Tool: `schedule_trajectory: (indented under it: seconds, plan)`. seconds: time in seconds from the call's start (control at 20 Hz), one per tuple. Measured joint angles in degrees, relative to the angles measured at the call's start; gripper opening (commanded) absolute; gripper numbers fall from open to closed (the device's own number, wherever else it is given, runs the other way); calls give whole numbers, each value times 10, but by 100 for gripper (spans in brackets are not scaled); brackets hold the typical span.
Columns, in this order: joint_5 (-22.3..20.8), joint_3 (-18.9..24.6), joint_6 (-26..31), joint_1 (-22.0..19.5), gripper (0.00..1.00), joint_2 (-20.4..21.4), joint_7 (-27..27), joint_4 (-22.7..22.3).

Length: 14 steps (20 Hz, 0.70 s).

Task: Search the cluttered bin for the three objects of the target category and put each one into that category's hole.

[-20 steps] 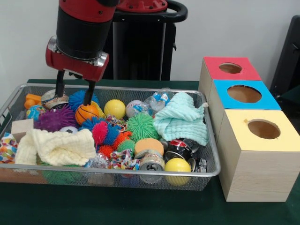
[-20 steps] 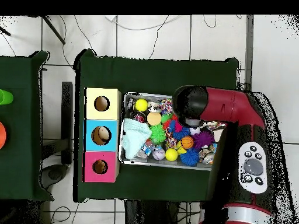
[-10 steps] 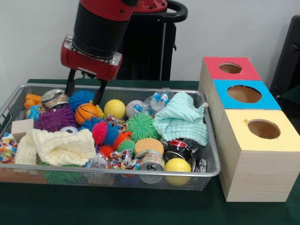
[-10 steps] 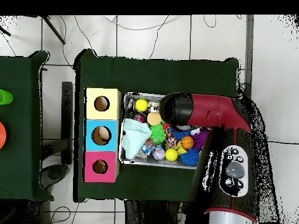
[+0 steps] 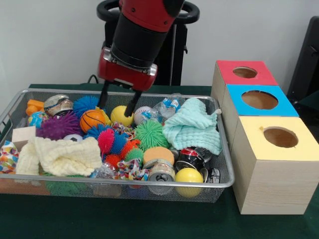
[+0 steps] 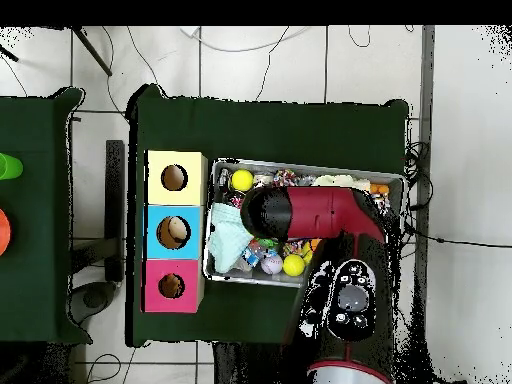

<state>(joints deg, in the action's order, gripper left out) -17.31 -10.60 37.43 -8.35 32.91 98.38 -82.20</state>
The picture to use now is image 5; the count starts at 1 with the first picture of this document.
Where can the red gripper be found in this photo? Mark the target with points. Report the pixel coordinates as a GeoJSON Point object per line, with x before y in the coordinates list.
{"type": "Point", "coordinates": [124, 74]}

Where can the cream knitted cloth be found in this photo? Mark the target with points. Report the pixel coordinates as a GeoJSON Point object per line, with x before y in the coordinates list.
{"type": "Point", "coordinates": [65, 154]}

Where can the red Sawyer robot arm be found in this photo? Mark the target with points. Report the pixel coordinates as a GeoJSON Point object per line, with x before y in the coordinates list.
{"type": "Point", "coordinates": [142, 35]}

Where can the clear mesh bin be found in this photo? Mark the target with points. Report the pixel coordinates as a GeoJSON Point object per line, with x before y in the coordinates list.
{"type": "Point", "coordinates": [224, 191]}

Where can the wooden box with three holes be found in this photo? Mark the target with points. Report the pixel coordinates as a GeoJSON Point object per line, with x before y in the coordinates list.
{"type": "Point", "coordinates": [269, 174]}

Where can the yellow ball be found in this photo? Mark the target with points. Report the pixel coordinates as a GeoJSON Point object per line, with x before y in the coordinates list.
{"type": "Point", "coordinates": [189, 178]}
{"type": "Point", "coordinates": [121, 117]}

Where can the white baseball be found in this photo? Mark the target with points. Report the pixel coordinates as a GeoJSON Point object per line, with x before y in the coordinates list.
{"type": "Point", "coordinates": [143, 115]}

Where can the blue spiky ball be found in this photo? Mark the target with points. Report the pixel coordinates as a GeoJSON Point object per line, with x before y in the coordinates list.
{"type": "Point", "coordinates": [87, 104]}

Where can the orange toy basketball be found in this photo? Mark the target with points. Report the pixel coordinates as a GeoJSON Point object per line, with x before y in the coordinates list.
{"type": "Point", "coordinates": [93, 120]}

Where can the green spiky ball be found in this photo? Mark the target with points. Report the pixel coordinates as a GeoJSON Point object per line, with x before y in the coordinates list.
{"type": "Point", "coordinates": [151, 134]}

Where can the purple spiky ball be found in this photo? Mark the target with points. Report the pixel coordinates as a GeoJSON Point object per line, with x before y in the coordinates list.
{"type": "Point", "coordinates": [59, 125]}

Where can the orange foam disc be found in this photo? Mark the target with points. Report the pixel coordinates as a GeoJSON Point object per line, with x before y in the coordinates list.
{"type": "Point", "coordinates": [158, 155]}

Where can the mint green cloth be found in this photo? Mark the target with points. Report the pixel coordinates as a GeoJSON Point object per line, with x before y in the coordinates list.
{"type": "Point", "coordinates": [192, 127]}

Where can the silver soda can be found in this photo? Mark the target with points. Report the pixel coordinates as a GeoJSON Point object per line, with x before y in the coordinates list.
{"type": "Point", "coordinates": [162, 174]}

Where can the plain wooden block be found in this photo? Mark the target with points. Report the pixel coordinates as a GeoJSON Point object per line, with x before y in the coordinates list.
{"type": "Point", "coordinates": [22, 135]}

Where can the dark green table cloth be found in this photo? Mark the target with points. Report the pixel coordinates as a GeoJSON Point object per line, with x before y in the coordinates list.
{"type": "Point", "coordinates": [149, 219]}

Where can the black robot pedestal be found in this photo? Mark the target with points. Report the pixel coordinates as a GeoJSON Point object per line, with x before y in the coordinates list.
{"type": "Point", "coordinates": [179, 59]}

